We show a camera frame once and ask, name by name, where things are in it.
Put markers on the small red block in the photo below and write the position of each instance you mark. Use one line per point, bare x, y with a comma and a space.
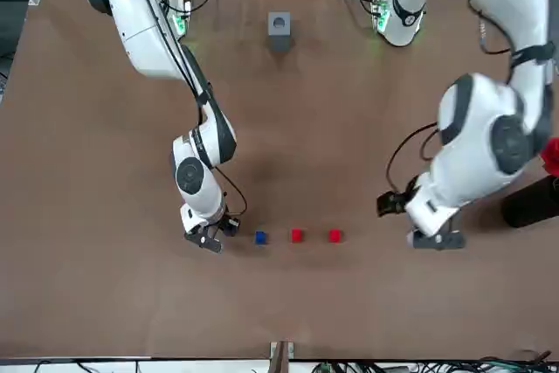
334, 236
297, 236

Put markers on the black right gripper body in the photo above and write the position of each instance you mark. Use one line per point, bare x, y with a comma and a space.
228, 224

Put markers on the small blue block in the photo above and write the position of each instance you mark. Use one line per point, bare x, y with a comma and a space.
260, 237

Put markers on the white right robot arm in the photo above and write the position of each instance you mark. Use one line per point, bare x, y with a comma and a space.
144, 28

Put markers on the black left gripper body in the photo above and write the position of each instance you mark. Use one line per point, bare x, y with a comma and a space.
402, 203

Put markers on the black cylindrical vase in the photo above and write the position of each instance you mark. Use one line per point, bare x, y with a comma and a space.
530, 205

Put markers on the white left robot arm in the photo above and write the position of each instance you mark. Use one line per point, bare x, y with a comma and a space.
476, 137

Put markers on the grey cube holder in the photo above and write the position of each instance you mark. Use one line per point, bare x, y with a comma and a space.
279, 25

